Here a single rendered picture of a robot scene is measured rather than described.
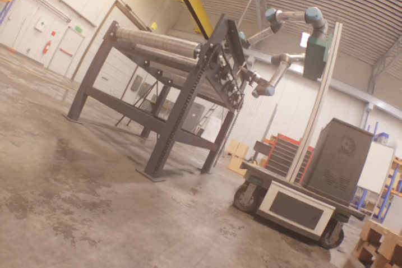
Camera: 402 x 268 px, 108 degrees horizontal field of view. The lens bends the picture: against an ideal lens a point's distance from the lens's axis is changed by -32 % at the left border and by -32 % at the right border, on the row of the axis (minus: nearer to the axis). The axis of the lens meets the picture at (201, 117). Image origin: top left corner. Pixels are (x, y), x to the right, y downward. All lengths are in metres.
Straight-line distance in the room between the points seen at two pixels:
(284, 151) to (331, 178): 2.37
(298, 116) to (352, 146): 10.69
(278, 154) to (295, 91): 9.00
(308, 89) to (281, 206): 11.53
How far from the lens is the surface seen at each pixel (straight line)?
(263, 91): 1.75
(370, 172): 5.97
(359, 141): 1.57
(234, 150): 9.80
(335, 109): 12.79
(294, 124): 12.06
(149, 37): 1.61
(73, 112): 1.90
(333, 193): 1.51
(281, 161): 3.78
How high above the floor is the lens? 0.38
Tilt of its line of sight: 4 degrees up
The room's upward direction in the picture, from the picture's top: 25 degrees clockwise
